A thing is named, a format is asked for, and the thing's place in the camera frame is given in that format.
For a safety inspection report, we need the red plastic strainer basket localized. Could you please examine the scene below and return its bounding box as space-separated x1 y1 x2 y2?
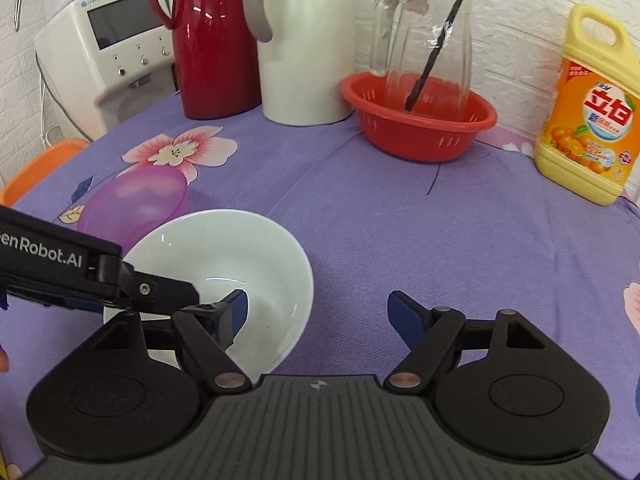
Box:
340 72 499 163

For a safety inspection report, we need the purple floral tablecloth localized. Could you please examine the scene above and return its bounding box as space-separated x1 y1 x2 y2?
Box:
0 91 640 466

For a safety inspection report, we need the white appliance with screen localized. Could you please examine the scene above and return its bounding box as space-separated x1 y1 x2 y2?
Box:
34 0 180 142

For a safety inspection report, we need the yellow dish soap bottle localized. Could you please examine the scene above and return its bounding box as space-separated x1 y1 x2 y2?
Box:
534 4 640 206

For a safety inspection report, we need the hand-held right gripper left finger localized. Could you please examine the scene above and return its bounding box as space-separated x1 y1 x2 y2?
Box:
90 289 252 394

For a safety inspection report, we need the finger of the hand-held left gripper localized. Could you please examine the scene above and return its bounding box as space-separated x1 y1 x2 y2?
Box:
117 260 201 317

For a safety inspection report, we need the white thermos jug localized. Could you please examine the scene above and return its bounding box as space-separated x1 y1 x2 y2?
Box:
241 0 357 127

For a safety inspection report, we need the glass pitcher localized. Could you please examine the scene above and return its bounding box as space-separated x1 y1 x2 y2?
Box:
370 0 475 122

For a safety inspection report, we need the orange stool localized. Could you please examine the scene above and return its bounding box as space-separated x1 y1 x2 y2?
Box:
0 139 91 208

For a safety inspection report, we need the white bowl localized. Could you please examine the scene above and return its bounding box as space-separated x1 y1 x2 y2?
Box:
102 208 315 378

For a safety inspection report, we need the purple plastic bowl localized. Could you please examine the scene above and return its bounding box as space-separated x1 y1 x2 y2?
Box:
77 167 190 246

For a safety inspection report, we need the black stirring stick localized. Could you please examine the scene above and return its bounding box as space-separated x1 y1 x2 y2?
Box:
404 0 480 112

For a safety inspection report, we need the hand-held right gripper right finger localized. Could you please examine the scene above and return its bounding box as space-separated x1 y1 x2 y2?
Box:
384 290 551 392

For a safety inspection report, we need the red thermos jug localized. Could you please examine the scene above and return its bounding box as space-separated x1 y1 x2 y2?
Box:
148 0 262 121

